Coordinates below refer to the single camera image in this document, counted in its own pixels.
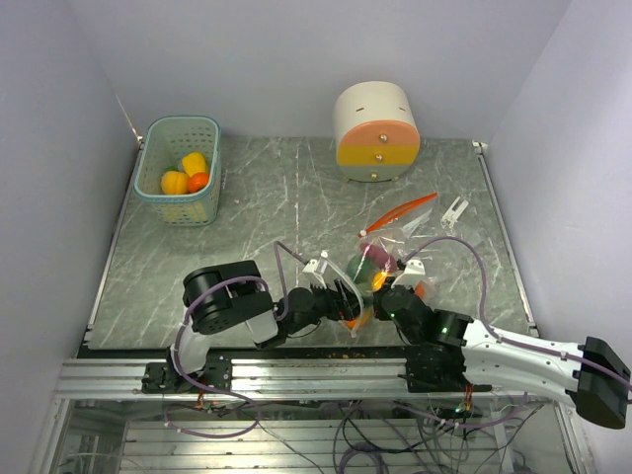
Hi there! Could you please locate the dark green fake avocado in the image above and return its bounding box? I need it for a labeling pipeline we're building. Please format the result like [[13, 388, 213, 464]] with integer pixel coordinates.
[[346, 254, 378, 294]]

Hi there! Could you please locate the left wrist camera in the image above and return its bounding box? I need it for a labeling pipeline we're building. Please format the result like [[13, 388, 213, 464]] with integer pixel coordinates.
[[302, 257, 328, 288]]

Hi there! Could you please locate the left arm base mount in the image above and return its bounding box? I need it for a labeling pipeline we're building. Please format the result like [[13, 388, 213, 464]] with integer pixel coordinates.
[[141, 353, 233, 395]]

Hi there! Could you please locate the small white plastic clip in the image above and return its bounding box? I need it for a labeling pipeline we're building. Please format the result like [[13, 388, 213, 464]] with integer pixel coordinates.
[[440, 197, 469, 228]]

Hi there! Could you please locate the clear red-zip bag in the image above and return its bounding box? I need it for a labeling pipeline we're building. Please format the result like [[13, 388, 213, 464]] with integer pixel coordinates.
[[351, 193, 485, 254]]

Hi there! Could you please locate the orange green fake mango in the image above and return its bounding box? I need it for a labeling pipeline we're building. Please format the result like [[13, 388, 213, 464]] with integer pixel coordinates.
[[342, 308, 372, 330]]

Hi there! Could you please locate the yellow fake bell pepper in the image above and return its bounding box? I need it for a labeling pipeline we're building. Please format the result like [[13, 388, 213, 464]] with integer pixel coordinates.
[[181, 152, 209, 177]]

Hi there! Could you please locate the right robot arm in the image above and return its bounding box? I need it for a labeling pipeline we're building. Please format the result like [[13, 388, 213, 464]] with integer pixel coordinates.
[[374, 285, 631, 430]]

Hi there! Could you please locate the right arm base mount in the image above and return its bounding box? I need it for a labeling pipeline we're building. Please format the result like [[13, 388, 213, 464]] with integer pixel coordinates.
[[400, 344, 492, 393]]

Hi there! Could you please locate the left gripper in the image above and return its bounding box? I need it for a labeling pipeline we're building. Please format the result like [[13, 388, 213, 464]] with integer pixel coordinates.
[[286, 277, 373, 336]]

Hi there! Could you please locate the round mini drawer cabinet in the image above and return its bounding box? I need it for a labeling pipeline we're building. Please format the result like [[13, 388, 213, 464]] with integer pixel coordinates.
[[333, 81, 421, 183]]

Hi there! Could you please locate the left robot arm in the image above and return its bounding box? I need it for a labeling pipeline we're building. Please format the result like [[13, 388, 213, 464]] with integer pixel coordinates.
[[166, 258, 362, 392]]

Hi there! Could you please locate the polka dot zip bag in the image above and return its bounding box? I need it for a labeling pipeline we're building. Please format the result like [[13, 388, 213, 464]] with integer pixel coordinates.
[[318, 228, 435, 338]]

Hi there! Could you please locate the teal plastic basket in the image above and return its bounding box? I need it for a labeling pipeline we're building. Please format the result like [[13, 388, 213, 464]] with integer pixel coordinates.
[[133, 116, 221, 226]]

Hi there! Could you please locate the peach coloured fake fruit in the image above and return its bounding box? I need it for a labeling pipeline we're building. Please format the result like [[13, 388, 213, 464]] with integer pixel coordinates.
[[160, 171, 189, 196]]

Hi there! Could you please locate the yellow orange fake mango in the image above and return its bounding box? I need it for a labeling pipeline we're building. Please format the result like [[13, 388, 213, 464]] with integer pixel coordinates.
[[371, 270, 391, 292]]

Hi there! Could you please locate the purple fake fruit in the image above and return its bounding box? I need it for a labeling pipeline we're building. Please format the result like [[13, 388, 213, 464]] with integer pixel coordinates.
[[360, 243, 397, 270]]

